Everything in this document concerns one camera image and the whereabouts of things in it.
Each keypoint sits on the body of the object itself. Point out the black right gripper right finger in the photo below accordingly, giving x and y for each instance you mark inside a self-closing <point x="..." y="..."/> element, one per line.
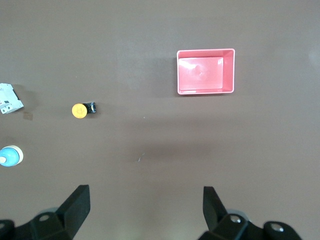
<point x="217" y="225"/>

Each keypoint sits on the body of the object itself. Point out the pink plastic box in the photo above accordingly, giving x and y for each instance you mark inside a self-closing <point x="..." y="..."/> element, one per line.
<point x="200" y="72"/>

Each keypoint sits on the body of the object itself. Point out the blue desk bell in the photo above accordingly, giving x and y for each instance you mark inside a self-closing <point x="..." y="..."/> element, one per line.
<point x="10" y="156"/>

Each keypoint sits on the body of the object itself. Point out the yellow push button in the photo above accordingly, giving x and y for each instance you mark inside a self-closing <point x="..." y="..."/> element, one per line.
<point x="79" y="110"/>

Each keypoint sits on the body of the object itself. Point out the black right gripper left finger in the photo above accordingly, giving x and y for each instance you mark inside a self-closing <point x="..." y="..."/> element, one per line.
<point x="67" y="217"/>

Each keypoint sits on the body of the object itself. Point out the white circuit breaker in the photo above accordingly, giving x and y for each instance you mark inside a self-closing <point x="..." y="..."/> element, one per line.
<point x="7" y="98"/>

